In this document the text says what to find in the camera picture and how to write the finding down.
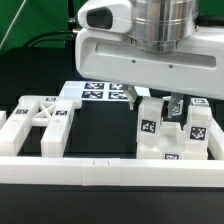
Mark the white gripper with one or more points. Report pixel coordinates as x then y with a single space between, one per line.
161 44

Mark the white chair seat part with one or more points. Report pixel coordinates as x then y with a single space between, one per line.
173 145

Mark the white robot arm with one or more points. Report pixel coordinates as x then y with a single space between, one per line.
159 44

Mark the white right fence bar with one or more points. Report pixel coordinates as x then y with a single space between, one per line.
216 141

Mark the white fence bar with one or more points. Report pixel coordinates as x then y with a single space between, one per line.
216 141
2 118
111 172

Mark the white left fence bar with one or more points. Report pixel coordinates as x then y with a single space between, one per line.
2 118

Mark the white front fence bar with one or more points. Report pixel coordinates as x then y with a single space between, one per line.
111 172

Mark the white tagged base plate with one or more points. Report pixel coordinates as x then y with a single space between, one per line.
94 91

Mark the white chair back frame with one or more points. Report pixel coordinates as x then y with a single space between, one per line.
54 113

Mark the black vertical post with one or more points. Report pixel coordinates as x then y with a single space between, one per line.
71 12

